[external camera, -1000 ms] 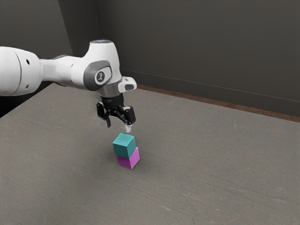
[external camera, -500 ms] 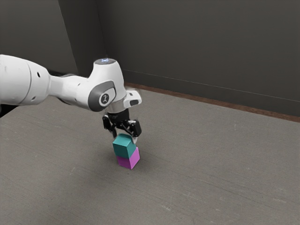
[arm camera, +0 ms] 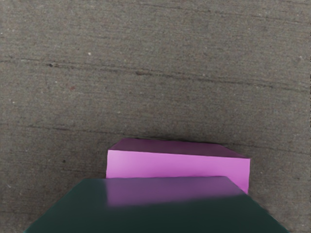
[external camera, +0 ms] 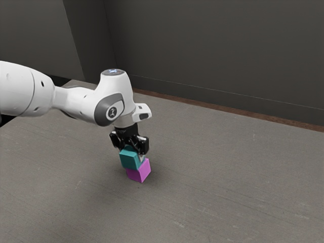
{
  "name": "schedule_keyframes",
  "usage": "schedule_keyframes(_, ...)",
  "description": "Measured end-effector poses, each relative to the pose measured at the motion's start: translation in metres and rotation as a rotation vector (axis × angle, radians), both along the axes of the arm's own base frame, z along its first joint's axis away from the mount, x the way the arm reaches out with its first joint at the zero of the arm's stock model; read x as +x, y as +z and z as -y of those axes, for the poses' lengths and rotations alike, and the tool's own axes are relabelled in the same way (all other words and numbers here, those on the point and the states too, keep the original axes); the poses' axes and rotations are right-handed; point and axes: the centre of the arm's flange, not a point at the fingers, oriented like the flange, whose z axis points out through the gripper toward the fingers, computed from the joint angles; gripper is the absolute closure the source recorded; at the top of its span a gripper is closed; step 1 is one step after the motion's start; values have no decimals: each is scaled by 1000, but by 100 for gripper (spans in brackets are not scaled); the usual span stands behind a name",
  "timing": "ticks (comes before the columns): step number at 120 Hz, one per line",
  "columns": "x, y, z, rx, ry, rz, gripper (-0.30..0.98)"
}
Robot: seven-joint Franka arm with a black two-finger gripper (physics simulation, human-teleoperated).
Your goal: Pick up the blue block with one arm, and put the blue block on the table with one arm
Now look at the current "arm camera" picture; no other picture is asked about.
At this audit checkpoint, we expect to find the pink block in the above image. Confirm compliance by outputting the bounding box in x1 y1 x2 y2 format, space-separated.
106 137 251 195

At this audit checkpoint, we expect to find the dark green block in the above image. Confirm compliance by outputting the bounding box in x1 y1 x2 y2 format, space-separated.
23 176 291 233

